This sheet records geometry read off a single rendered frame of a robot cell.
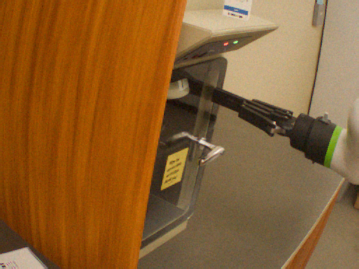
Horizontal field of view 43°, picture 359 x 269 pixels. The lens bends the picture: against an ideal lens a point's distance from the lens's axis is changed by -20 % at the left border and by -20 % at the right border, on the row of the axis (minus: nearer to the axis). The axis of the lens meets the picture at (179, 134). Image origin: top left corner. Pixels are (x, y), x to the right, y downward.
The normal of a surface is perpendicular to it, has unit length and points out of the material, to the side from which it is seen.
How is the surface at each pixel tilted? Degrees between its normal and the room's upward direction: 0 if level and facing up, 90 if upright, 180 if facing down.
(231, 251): 0
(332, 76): 90
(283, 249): 0
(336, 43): 90
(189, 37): 90
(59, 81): 90
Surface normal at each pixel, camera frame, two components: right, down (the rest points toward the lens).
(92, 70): -0.52, 0.26
